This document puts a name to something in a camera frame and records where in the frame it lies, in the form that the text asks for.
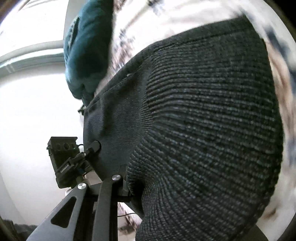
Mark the black striped sweater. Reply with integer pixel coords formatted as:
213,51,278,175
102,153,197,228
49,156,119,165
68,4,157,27
82,14,285,241

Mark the teal folded quilt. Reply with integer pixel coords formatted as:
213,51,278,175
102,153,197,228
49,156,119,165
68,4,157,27
64,0,113,106

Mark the floral fleece bed blanket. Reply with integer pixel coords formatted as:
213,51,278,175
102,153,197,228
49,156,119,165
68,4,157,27
93,0,296,235

